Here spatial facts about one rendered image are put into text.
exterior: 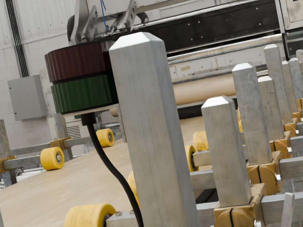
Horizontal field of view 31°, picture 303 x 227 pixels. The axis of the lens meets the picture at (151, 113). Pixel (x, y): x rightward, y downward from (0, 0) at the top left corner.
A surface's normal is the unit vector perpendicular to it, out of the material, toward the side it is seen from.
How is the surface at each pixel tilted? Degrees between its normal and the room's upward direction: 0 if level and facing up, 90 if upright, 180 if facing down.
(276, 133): 90
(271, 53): 90
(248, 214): 49
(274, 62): 90
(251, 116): 90
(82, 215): 34
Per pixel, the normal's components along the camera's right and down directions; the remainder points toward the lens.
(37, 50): -0.32, 0.11
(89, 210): -0.32, -0.81
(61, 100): -0.62, 0.16
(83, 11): 0.93, -0.17
